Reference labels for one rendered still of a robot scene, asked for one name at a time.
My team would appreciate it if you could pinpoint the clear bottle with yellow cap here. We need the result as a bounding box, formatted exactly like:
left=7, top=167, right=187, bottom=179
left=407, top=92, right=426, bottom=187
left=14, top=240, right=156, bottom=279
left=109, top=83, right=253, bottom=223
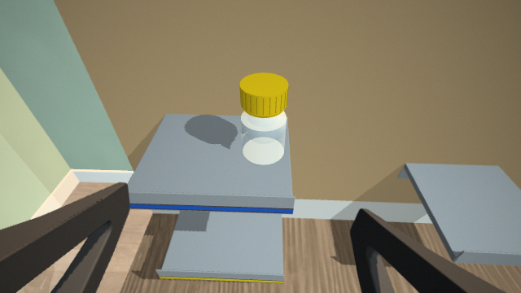
left=239, top=72, right=289, bottom=166

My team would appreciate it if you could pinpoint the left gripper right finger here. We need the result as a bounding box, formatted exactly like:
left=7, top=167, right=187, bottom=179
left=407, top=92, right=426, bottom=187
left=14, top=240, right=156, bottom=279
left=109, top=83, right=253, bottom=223
left=350, top=208, right=506, bottom=293

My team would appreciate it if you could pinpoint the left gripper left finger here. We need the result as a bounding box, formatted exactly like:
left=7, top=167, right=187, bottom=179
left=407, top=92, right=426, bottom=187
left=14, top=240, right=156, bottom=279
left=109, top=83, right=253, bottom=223
left=0, top=182, right=130, bottom=293

